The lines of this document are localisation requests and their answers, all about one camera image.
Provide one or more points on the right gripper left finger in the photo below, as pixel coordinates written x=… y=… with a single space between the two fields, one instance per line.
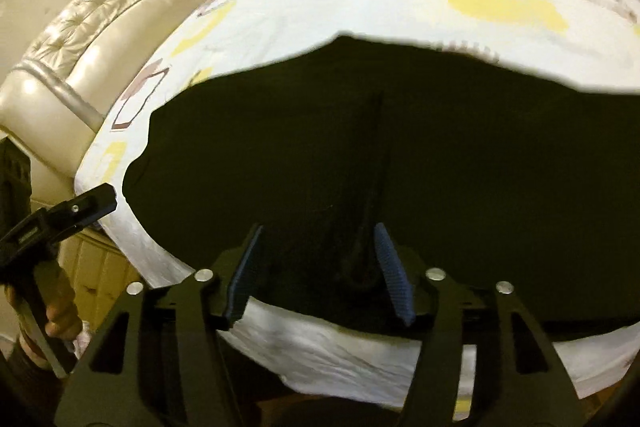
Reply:
x=156 y=359

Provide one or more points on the person left hand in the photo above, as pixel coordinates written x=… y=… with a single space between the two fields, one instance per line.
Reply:
x=62 y=318

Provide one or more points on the cream tufted leather headboard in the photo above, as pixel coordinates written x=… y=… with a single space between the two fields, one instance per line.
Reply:
x=55 y=99

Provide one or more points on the patterned white bed sheet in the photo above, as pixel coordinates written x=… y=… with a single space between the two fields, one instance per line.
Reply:
x=338 y=376

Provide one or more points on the black pants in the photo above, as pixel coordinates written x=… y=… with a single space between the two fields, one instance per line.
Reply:
x=488 y=174

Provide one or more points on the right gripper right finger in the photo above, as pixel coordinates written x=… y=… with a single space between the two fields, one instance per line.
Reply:
x=519 y=379

